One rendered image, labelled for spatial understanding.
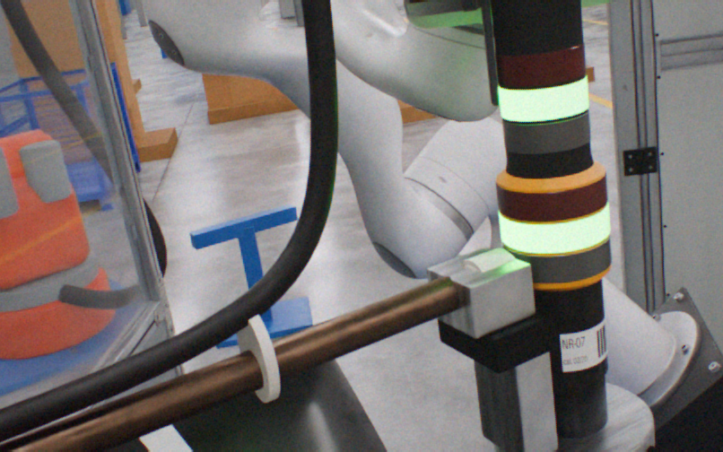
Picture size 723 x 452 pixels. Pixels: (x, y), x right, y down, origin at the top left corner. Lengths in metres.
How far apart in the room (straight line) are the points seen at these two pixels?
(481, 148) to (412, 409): 2.22
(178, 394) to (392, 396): 3.04
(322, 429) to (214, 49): 0.54
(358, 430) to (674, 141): 1.86
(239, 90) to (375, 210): 8.61
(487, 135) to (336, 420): 0.67
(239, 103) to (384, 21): 9.03
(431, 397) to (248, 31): 2.48
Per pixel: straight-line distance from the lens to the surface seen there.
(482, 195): 1.07
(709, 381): 1.11
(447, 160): 1.07
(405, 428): 3.11
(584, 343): 0.36
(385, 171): 1.01
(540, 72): 0.32
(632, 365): 1.15
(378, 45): 0.59
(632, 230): 2.30
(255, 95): 9.64
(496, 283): 0.32
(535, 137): 0.33
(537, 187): 0.33
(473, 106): 0.56
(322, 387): 0.48
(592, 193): 0.34
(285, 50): 0.94
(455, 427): 3.08
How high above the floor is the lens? 1.65
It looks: 18 degrees down
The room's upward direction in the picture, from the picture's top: 9 degrees counter-clockwise
